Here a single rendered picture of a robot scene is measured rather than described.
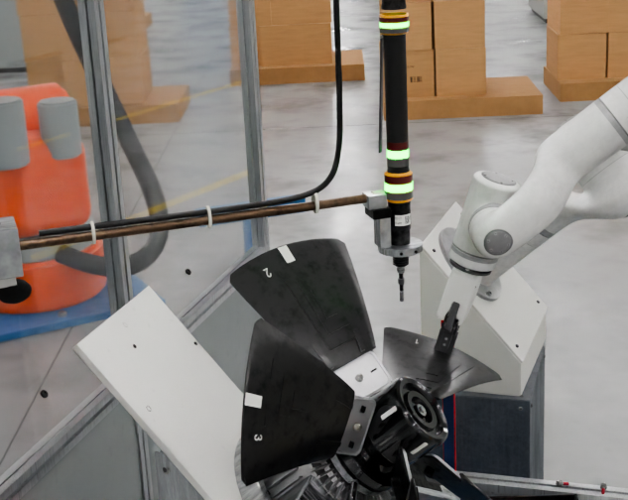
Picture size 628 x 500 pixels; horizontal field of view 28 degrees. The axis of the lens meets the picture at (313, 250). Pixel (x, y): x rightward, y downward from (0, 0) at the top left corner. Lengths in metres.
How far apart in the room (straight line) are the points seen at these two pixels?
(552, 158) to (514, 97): 7.49
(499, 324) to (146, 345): 0.91
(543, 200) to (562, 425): 2.66
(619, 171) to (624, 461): 2.03
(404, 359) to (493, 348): 0.48
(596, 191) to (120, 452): 1.13
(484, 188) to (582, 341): 3.31
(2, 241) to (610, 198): 1.27
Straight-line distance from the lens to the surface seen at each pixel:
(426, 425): 1.91
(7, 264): 1.77
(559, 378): 5.01
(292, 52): 11.25
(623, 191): 2.54
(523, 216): 2.03
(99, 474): 2.63
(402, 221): 1.91
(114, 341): 1.96
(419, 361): 2.18
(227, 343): 3.23
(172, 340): 2.06
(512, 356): 2.63
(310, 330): 1.98
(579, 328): 5.50
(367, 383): 1.97
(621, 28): 10.19
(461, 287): 2.14
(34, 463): 2.37
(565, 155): 2.09
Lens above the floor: 2.06
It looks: 18 degrees down
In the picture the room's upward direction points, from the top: 3 degrees counter-clockwise
